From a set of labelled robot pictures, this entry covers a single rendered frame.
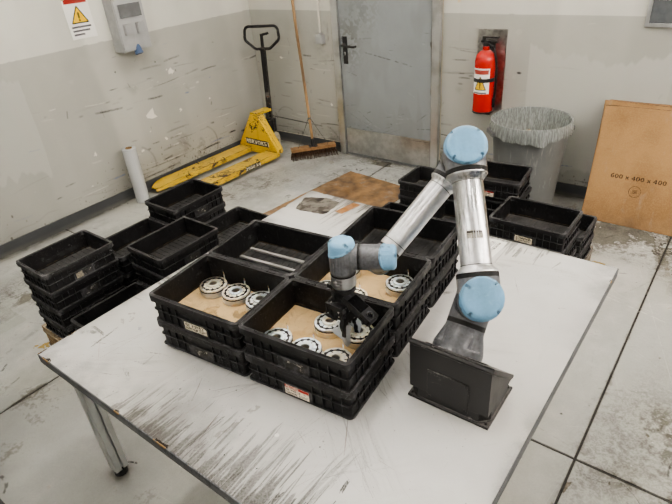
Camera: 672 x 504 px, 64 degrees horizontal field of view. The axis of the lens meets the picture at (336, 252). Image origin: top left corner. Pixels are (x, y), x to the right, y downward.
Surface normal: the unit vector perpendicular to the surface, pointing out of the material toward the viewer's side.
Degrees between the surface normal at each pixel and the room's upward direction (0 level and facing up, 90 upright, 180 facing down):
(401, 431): 0
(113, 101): 90
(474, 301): 59
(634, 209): 72
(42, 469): 0
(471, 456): 0
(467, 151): 43
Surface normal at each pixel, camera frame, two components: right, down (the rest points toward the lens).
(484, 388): -0.58, 0.46
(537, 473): -0.07, -0.85
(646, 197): -0.60, 0.21
